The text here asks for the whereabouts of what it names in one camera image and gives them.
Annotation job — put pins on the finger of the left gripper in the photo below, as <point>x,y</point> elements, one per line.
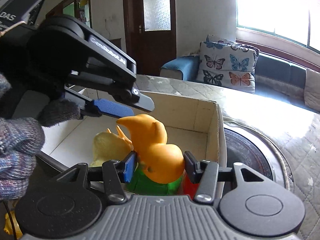
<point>97,108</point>
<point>120,91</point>

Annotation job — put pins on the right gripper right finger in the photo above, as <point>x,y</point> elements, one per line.
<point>205,174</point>

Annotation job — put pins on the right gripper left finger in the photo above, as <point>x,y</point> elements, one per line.
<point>116,173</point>

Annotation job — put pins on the red toy half fruit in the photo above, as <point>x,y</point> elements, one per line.
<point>187,187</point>

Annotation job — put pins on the yellow plush chick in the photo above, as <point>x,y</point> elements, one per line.
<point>109,146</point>

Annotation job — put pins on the green packet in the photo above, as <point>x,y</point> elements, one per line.
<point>141,184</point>

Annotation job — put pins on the orange rubber duck toy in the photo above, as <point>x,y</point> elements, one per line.
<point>161,162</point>

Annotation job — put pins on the small yellow rubber duck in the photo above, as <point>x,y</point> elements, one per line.
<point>11,226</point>

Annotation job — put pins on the gloved left hand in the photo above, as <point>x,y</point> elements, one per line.
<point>24,114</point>

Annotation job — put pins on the grey cardboard box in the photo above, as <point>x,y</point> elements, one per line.
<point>193,125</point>

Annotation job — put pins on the dark wooden cabinet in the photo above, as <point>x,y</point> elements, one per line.
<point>80,9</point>

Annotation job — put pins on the dark wooden door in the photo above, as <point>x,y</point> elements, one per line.
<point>150,33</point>

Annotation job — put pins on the butterfly print cushion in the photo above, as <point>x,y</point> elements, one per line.
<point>227,64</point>

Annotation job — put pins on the dark teal sofa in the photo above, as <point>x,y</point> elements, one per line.
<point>282,80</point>

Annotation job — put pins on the window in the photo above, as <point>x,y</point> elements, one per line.
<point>293,20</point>

